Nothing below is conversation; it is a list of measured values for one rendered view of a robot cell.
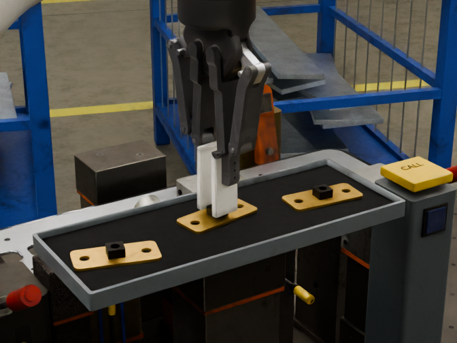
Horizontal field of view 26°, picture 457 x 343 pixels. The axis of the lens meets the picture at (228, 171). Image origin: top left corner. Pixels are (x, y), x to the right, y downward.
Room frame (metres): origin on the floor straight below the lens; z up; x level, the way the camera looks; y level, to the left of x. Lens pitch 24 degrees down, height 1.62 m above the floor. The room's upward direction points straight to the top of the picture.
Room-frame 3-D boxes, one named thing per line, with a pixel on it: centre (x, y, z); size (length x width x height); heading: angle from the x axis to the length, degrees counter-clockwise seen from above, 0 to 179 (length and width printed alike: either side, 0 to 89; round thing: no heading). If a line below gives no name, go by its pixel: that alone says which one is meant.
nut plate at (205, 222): (0.93, 0.01, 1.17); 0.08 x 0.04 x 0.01; 131
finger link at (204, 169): (0.93, 0.02, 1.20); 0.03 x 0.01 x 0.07; 131
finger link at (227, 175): (0.90, -0.01, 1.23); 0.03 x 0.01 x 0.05; 41
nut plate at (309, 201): (0.97, -0.10, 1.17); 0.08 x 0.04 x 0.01; 116
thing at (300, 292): (1.08, -0.07, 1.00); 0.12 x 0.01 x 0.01; 32
